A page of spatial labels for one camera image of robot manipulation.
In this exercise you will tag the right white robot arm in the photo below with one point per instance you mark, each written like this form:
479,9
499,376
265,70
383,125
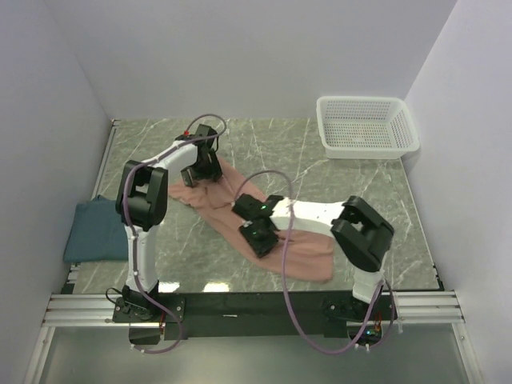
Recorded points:
362,234

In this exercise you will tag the white plastic basket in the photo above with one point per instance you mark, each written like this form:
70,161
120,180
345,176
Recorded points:
356,127

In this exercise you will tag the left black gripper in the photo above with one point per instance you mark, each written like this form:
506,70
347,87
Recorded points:
213,171

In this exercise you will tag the folded blue t shirt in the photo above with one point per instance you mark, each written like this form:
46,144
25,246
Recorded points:
97,233

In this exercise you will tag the aluminium frame rail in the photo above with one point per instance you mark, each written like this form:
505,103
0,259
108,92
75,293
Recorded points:
93,310

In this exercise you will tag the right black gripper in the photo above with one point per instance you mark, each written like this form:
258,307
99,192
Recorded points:
257,247

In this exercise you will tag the pink t shirt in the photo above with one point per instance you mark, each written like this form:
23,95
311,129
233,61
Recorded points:
310,256

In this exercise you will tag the black base beam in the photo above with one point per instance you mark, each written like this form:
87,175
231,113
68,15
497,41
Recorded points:
332,314

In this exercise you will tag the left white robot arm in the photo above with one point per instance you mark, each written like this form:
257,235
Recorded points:
142,205

